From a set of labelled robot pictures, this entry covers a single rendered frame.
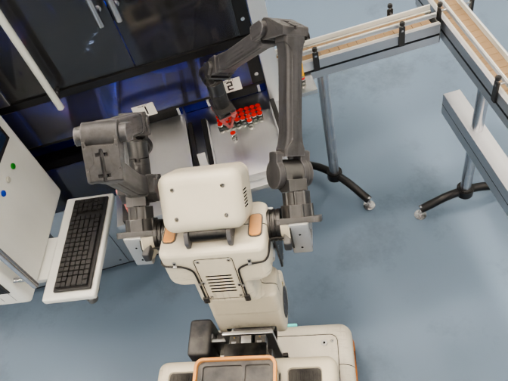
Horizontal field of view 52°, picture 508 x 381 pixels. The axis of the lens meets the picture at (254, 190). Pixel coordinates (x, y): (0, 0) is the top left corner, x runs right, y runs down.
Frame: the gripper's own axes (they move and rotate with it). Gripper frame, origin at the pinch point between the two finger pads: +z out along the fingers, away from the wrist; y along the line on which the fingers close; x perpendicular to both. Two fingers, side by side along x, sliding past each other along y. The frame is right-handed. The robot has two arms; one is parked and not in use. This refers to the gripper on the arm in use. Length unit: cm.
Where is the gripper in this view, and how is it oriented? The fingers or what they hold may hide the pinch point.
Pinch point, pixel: (227, 122)
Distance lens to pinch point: 192.5
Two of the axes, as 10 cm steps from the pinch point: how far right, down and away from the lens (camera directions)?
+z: 2.1, 6.2, 7.6
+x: -8.8, 4.5, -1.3
